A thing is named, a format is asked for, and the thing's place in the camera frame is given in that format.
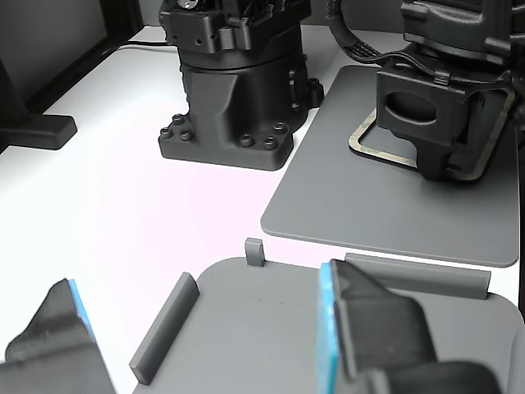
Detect grey idle gripper finger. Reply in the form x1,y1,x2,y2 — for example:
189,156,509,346
0,277,118,394
315,258,505,394

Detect thin black cable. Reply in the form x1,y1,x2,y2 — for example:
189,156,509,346
127,37,178,49

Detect black stand foot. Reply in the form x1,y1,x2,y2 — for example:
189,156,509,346
0,53,78,149

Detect black six-joint robot arm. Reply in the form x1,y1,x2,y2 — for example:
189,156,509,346
158,0,525,108

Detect grey plastic frame holder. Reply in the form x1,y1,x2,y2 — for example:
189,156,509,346
129,236,525,394

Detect dark panel with pale rim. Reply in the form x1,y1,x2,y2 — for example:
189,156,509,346
347,88,517,181

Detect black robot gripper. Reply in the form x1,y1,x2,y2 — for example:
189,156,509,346
376,65,516,182

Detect dark grey rectangular mat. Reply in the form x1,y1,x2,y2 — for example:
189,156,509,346
260,64,520,268

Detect braided black cable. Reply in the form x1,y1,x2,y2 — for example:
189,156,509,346
326,0,452,83

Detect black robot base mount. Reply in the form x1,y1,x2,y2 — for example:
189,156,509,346
157,53,326,172

